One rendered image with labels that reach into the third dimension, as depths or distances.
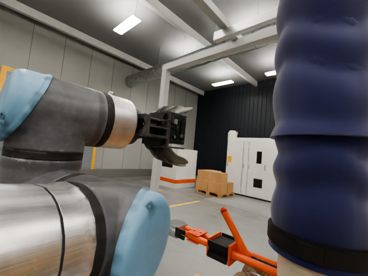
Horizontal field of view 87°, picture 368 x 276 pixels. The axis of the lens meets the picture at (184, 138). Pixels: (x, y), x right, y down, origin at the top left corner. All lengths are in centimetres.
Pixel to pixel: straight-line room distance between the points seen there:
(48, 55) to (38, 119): 986
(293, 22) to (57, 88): 56
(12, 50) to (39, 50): 83
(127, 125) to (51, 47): 996
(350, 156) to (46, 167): 54
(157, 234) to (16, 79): 22
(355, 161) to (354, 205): 9
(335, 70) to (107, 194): 50
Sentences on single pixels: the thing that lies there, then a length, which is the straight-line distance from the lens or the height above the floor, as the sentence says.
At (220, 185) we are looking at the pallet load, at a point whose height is 47.
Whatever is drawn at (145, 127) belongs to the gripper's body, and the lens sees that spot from 34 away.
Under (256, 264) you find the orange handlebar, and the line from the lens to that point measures 68.
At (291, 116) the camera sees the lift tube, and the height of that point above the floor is 165.
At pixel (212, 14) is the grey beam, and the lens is 280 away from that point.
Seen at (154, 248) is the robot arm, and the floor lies 144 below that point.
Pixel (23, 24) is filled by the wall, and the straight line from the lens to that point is 1031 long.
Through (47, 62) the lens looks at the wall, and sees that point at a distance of 1002.
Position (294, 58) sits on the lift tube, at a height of 179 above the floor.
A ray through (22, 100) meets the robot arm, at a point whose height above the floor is 157.
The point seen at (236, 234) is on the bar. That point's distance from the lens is 70.
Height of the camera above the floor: 153
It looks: 4 degrees up
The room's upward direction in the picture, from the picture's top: 5 degrees clockwise
